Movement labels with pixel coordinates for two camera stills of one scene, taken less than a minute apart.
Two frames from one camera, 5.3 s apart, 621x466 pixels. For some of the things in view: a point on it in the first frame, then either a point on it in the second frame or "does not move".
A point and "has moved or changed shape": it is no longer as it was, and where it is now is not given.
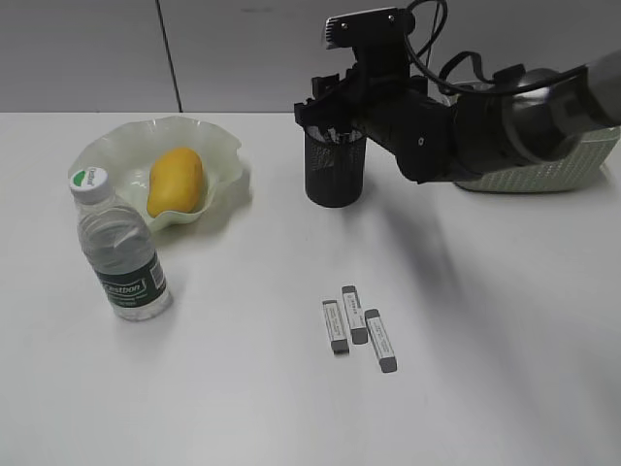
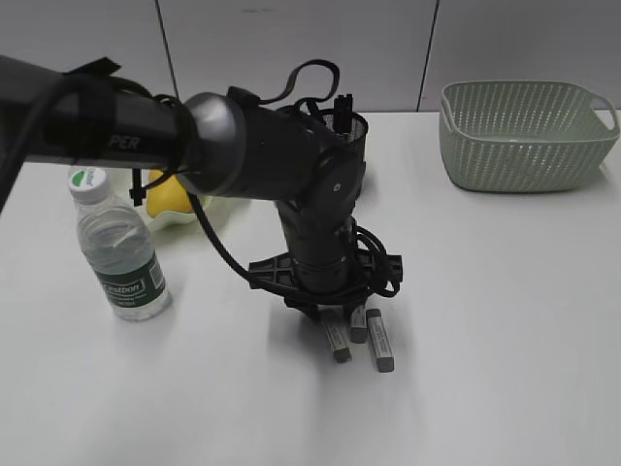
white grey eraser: x=353 y=307 does not move
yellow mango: x=176 y=183 does not move
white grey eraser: x=336 y=326 has moved or changed shape
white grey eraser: x=380 y=341 does not move
